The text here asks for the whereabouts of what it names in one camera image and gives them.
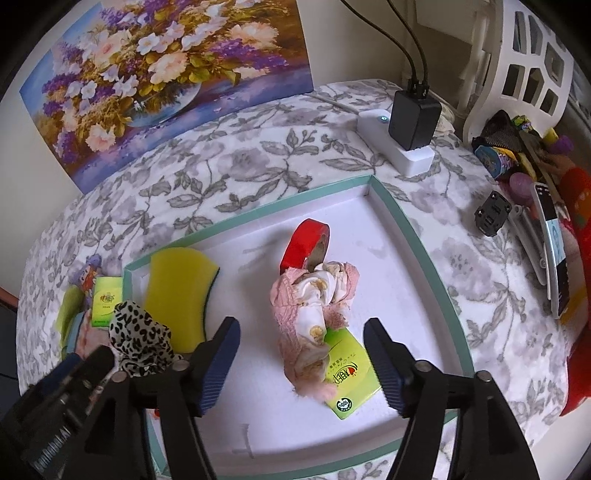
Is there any floral painting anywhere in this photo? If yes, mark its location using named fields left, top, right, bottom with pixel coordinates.
left=19, top=0, right=315, bottom=195

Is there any green tissue packet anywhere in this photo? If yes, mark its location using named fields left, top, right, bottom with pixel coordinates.
left=323, top=328, right=384, bottom=421
left=90, top=276, right=124, bottom=329

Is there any purple wipes packet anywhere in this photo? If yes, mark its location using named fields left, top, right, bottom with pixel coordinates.
left=69, top=254, right=105, bottom=305

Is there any white lattice furniture panel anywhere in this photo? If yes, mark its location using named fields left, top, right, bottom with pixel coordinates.
left=462, top=0, right=575, bottom=144

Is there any black plug adapter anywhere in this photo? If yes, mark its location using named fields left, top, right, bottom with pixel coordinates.
left=475, top=190, right=513, bottom=238

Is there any black cable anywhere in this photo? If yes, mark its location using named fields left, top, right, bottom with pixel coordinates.
left=342, top=0, right=419, bottom=89
left=385, top=0, right=430, bottom=89

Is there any pink round container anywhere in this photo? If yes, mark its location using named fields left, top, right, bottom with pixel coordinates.
left=508, top=172, right=536, bottom=204

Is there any red cloth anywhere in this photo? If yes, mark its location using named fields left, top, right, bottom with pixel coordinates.
left=558, top=166, right=591, bottom=416

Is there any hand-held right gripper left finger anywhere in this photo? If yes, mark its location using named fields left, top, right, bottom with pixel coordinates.
left=83, top=316, right=242, bottom=480

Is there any leopard print scrunchie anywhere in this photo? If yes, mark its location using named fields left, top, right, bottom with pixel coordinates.
left=108, top=300, right=183, bottom=379

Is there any black mesh pouch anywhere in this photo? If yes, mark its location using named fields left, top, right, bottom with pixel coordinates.
left=480, top=110, right=525, bottom=153

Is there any smartphone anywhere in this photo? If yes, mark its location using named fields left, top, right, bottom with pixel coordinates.
left=529, top=181, right=573, bottom=319

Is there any black charger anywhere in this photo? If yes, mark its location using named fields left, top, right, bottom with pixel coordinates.
left=389, top=88, right=443, bottom=152

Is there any yellow sponge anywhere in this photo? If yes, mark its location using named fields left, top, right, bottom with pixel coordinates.
left=144, top=248, right=221, bottom=354

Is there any white phone stand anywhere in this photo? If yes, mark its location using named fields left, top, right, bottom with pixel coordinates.
left=508, top=203, right=555, bottom=289

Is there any green-rimmed white box lid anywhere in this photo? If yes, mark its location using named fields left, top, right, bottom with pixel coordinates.
left=122, top=174, right=474, bottom=478

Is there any blue patterned can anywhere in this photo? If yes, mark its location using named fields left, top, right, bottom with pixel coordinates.
left=473, top=144, right=518, bottom=181

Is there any white power strip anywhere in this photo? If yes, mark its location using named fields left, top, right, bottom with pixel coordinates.
left=356, top=108, right=435, bottom=176

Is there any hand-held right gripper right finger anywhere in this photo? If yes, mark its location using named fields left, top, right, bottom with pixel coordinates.
left=363, top=318, right=541, bottom=480

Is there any pink lace cloth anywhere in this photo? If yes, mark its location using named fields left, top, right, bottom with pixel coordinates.
left=270, top=261, right=362, bottom=400

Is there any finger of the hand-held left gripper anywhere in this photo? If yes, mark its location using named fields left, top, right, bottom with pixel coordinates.
left=21, top=354, right=84, bottom=403
left=74, top=345, right=116, bottom=398

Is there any red tape roll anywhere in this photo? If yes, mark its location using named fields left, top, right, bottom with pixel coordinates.
left=279, top=219, right=332, bottom=275

